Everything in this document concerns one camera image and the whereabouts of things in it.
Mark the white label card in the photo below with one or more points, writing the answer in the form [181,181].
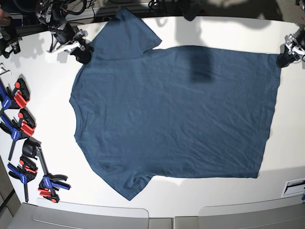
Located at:
[294,187]

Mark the grey chair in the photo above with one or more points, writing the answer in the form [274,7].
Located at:
[64,215]
[284,213]

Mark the top blue red bar clamp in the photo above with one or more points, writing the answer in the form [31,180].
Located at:
[16,98]

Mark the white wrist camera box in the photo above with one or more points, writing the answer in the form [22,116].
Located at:
[51,57]

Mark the blue red bar clamp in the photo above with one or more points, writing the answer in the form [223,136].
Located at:
[16,98]
[22,129]
[25,173]
[50,183]

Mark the dark blue T-shirt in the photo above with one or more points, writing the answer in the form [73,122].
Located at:
[182,112]

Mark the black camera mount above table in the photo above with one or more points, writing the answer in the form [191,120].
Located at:
[191,9]

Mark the left grey chair back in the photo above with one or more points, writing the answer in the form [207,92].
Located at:
[64,215]

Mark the small metal hex key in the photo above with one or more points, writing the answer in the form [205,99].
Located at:
[3,70]

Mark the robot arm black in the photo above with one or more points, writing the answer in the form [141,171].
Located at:
[54,12]

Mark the person hand at edge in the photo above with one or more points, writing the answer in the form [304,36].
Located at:
[5,18]

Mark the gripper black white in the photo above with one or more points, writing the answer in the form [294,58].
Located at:
[294,48]
[71,38]

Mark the right grey chair back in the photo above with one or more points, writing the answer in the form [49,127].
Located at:
[284,213]

